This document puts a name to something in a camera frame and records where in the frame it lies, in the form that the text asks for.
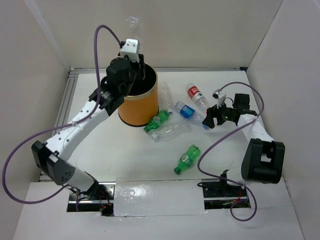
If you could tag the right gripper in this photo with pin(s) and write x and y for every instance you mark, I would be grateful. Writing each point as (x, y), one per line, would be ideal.
(212, 112)

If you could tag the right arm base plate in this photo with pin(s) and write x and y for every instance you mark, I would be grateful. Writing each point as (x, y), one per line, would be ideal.
(220, 195)

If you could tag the green bottle front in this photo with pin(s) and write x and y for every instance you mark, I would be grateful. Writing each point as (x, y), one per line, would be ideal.
(187, 159)

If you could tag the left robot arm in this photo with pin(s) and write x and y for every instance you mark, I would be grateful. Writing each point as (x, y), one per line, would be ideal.
(52, 156)

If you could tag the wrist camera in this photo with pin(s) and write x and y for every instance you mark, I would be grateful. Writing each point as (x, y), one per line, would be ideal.
(130, 50)
(220, 96)

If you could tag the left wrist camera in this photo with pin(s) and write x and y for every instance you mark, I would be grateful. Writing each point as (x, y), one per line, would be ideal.
(130, 50)

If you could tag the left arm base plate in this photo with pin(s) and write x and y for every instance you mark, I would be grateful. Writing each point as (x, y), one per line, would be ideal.
(102, 203)

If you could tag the silver tape sheet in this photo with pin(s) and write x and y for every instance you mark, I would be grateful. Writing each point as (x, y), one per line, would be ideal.
(158, 198)

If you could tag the clear bottle beside bin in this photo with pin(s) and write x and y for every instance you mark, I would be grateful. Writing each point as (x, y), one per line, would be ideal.
(165, 97)

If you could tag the red label water bottle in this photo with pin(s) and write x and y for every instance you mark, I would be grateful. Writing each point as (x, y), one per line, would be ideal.
(197, 97)

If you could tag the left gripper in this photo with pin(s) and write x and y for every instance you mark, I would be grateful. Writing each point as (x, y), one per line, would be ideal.
(140, 67)

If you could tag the orange cylindrical bin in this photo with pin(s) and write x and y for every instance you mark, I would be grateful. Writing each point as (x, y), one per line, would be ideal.
(142, 102)

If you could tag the green bottle near bin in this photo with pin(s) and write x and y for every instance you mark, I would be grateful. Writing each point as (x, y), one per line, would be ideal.
(157, 121)

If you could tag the clear bottle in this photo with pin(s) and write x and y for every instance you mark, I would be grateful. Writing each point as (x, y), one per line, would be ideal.
(134, 27)
(165, 97)
(170, 132)

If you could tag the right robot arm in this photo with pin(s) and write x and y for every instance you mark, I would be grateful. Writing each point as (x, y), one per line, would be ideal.
(264, 157)

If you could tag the blue label water bottle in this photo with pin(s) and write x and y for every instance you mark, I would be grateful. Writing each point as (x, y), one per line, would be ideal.
(189, 114)

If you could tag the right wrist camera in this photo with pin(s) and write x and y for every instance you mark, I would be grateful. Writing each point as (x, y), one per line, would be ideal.
(220, 96)

